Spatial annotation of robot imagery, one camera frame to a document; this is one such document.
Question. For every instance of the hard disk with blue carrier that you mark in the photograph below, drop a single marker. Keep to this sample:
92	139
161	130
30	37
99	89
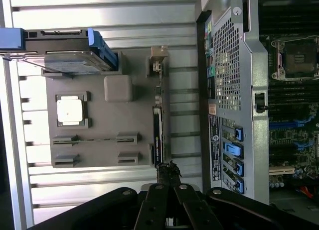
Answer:
62	44

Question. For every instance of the CPU socket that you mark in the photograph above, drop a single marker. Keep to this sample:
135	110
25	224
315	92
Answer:
299	58

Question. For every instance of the silver CPU chip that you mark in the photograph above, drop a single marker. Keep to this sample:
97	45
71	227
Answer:
71	111

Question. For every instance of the blue expansion slot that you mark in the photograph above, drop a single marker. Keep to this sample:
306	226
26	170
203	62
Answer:
281	125

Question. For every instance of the white expansion slot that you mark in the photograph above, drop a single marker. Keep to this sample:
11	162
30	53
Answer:
281	170

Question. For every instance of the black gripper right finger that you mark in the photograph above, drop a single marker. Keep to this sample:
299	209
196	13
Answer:
197	207

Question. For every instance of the grey plastic parts rack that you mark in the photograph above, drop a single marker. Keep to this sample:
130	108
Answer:
104	150

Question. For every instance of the green motherboard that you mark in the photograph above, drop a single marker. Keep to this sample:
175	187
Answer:
281	138

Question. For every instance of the black intrusion switch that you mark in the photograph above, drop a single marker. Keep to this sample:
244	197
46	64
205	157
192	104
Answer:
259	101

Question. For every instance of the open grey PC case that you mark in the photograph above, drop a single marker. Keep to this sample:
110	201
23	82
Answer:
249	65

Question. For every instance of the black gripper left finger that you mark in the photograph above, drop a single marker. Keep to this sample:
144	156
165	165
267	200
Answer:
152	205

